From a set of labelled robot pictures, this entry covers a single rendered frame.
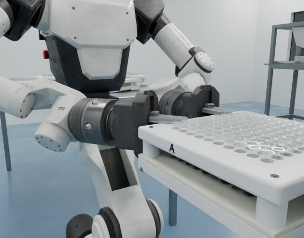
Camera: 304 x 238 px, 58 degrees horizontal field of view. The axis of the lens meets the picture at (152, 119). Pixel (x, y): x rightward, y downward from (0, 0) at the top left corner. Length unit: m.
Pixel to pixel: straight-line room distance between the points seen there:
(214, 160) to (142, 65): 5.12
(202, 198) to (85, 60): 0.60
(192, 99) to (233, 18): 6.24
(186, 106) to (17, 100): 0.34
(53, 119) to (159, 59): 5.08
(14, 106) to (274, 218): 0.48
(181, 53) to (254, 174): 0.72
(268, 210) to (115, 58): 0.70
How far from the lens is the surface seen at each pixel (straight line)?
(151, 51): 5.49
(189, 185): 0.35
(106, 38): 0.86
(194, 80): 0.85
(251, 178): 0.28
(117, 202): 0.81
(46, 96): 0.62
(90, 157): 0.83
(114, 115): 0.48
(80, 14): 0.84
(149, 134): 0.40
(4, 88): 0.61
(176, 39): 0.97
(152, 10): 0.99
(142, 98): 0.45
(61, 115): 0.55
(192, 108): 0.57
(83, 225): 1.29
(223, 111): 0.52
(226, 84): 6.68
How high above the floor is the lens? 1.06
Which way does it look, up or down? 13 degrees down
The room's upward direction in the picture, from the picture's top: straight up
